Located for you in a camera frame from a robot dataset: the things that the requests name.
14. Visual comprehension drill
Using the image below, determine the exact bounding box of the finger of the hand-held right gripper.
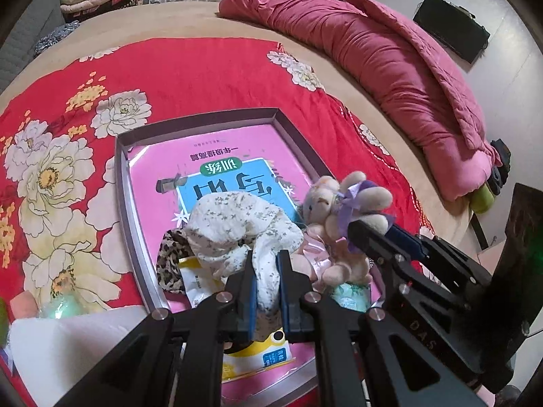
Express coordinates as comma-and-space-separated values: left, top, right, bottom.
387, 222, 495, 303
347, 219, 523, 396

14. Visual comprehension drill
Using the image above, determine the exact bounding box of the beige bed sheet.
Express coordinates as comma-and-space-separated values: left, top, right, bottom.
0, 0, 480, 264

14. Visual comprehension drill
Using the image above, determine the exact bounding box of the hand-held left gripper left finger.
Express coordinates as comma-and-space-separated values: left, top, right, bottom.
55, 250, 258, 407

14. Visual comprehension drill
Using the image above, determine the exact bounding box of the beige plush bunny toy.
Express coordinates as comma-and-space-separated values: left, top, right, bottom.
293, 171, 395, 289

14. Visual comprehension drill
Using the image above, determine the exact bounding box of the dark patterned cloth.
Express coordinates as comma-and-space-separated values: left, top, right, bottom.
34, 20, 81, 56

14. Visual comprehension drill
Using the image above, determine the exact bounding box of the red floral blanket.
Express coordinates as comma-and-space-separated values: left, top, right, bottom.
0, 37, 429, 318

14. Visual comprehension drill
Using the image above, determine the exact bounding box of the dark clothes heap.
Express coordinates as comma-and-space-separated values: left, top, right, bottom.
486, 138, 514, 196

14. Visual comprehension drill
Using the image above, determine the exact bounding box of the grey quilted headboard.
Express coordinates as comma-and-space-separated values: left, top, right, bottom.
0, 0, 64, 94

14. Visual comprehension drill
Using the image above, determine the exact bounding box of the green cushion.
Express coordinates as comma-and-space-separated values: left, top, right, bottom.
473, 184, 497, 215

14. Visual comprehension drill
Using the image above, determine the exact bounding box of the pink quilt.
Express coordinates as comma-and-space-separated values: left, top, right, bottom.
218, 0, 501, 202

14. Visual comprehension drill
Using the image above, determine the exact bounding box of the pale green tissue pack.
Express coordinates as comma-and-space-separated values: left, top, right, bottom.
329, 282, 374, 314

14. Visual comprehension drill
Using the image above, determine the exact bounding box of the light green packet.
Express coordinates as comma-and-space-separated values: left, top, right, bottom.
40, 297, 88, 319

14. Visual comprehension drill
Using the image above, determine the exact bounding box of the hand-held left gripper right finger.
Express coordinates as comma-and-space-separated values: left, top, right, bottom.
277, 249, 488, 407

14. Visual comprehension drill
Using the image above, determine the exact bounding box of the pink book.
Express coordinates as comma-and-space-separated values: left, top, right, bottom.
127, 123, 374, 407

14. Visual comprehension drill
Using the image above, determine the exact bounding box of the pink makeup sponge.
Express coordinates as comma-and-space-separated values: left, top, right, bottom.
11, 290, 41, 318

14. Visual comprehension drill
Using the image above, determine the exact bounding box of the leopard print cloth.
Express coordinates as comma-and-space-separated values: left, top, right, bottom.
156, 229, 200, 295

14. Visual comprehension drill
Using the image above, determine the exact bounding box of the brown box tray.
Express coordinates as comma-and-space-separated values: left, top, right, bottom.
114, 108, 382, 407

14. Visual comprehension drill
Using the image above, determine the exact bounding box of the black television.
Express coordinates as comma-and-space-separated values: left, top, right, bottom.
412, 0, 490, 63

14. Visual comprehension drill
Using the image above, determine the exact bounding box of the white floral cloth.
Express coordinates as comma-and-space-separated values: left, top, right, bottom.
184, 191, 304, 344

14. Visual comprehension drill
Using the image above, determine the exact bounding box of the yellow packet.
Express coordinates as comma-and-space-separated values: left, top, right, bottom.
176, 256, 298, 384

